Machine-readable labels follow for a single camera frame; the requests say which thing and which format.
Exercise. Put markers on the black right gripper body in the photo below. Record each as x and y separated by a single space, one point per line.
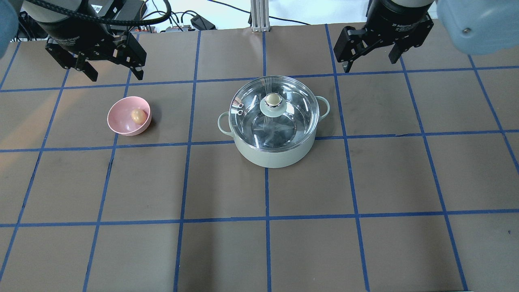
399 18

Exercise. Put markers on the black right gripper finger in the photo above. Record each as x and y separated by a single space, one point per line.
414 39
353 44

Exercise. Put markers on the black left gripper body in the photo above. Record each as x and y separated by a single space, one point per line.
67 29

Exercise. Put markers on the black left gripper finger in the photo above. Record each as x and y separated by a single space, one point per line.
68 60
128 52

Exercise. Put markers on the brown egg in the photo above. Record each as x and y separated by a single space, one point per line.
139 116

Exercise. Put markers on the glass pot lid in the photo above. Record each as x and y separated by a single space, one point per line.
274 113

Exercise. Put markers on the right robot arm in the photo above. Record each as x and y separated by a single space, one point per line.
476 27

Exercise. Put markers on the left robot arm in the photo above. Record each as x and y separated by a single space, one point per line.
82 9

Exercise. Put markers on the pale green electric pot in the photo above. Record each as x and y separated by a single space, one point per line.
270 159

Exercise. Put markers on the pink plastic bowl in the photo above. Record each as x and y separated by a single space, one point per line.
119 116

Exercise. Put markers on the black power adapter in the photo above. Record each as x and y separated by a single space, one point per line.
202 24

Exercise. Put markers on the aluminium frame post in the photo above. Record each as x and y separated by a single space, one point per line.
260 16

